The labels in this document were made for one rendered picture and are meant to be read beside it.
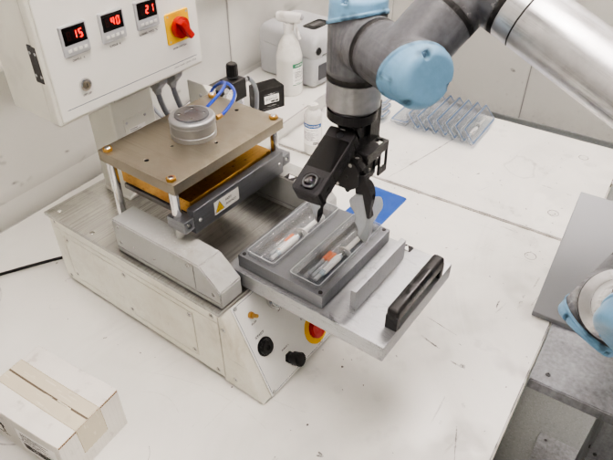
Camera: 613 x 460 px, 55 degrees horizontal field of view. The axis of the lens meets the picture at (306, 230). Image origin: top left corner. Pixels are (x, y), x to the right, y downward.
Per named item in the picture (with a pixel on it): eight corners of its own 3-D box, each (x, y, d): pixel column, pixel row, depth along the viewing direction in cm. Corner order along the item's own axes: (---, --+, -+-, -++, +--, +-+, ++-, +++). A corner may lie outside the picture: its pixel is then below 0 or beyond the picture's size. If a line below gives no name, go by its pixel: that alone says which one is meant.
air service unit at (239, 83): (199, 141, 127) (191, 76, 118) (244, 115, 136) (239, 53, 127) (217, 148, 124) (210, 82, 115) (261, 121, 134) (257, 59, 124)
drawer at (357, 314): (228, 281, 98) (224, 245, 94) (306, 217, 112) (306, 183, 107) (381, 365, 85) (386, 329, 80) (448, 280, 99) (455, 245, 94)
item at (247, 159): (124, 187, 105) (114, 141, 99) (211, 138, 119) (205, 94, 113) (194, 223, 97) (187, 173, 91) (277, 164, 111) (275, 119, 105)
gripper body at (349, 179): (387, 173, 90) (395, 101, 83) (357, 200, 85) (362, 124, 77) (345, 158, 94) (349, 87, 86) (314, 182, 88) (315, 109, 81)
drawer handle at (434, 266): (383, 327, 85) (386, 307, 83) (431, 270, 95) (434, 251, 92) (396, 332, 85) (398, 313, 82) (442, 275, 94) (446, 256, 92)
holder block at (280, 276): (238, 266, 96) (237, 254, 94) (310, 207, 108) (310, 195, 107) (321, 309, 88) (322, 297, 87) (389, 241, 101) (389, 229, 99)
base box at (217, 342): (69, 279, 125) (47, 214, 115) (194, 197, 149) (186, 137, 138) (264, 406, 101) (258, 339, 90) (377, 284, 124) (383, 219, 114)
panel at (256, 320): (271, 397, 101) (229, 308, 95) (363, 297, 120) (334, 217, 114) (279, 399, 100) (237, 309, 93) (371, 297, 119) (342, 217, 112)
